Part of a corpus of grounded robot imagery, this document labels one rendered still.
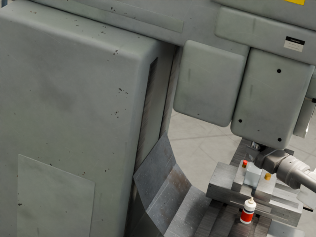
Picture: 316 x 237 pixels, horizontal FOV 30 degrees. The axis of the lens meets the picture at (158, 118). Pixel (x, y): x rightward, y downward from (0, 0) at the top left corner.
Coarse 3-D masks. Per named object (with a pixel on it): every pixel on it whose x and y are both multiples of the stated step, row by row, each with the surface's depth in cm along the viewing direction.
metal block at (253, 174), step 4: (252, 164) 217; (248, 168) 214; (252, 168) 215; (256, 168) 215; (248, 172) 213; (252, 172) 213; (256, 172) 213; (260, 172) 214; (248, 176) 214; (252, 176) 214; (256, 176) 213; (244, 180) 216; (248, 180) 215; (252, 180) 215; (256, 180) 214; (248, 184) 216; (252, 184) 215; (256, 184) 215
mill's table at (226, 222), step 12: (240, 144) 252; (240, 156) 245; (216, 204) 217; (204, 216) 211; (216, 216) 212; (228, 216) 213; (240, 216) 216; (204, 228) 206; (216, 228) 209; (228, 228) 207; (240, 228) 208; (252, 228) 211; (264, 228) 210
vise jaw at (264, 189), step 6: (264, 174) 218; (264, 180) 215; (270, 180) 216; (258, 186) 212; (264, 186) 212; (270, 186) 213; (258, 192) 211; (264, 192) 210; (270, 192) 210; (258, 198) 212; (264, 198) 211; (270, 198) 210
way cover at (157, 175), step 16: (160, 144) 219; (144, 160) 207; (160, 160) 218; (144, 176) 206; (160, 176) 217; (176, 176) 226; (144, 192) 205; (160, 192) 215; (176, 192) 223; (192, 192) 229; (144, 208) 204; (160, 208) 211; (176, 208) 219; (192, 208) 223; (160, 224) 208; (176, 224) 213; (192, 224) 216
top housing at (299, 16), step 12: (216, 0) 161; (228, 0) 160; (240, 0) 158; (252, 0) 157; (264, 0) 156; (276, 0) 155; (288, 0) 154; (300, 0) 152; (312, 0) 151; (252, 12) 160; (264, 12) 158; (276, 12) 156; (288, 12) 155; (300, 12) 154; (312, 12) 153; (300, 24) 156; (312, 24) 154
